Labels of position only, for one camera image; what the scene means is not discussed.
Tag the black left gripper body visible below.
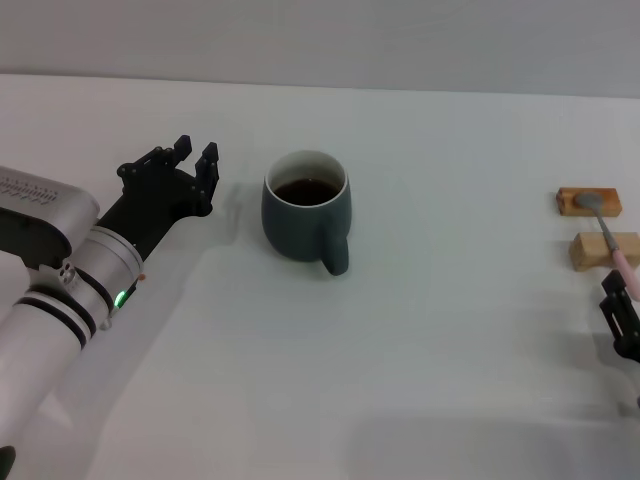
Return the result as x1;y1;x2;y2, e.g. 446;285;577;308
97;168;211;264

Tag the pink handled metal spoon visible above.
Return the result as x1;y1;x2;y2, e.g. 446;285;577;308
573;192;640;301

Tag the dark grey ceramic mug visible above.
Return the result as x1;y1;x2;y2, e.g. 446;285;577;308
260;149;352;277

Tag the light wooden block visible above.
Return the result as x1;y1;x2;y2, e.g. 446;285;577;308
568;231;640;273

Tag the dark coffee liquid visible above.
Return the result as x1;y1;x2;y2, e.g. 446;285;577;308
273;177;341;207

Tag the reddish brown wooden block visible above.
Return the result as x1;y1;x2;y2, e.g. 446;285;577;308
555;186;624;218

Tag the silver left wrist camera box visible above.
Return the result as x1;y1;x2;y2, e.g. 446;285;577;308
0;166;101;271

